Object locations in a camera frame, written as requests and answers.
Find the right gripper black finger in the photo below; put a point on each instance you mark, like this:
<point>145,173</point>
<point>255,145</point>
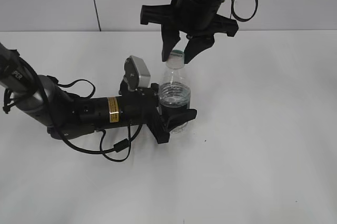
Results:
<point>196,45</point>
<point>170,37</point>

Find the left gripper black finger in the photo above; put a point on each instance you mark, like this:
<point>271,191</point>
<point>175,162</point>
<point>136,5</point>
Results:
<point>179,119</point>

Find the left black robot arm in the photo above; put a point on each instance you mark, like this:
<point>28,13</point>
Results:
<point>69,115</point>

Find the white green bottle cap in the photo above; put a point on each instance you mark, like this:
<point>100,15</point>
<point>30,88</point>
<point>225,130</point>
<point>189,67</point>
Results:
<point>175,59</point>

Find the clear water bottle green label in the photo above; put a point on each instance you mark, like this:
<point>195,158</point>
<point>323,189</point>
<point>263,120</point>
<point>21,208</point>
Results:
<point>174,92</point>

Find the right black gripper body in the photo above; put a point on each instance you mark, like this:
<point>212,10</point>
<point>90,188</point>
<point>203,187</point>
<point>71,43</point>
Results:
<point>194,17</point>

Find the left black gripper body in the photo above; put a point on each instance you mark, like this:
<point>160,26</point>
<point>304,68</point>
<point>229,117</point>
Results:
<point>139,107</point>

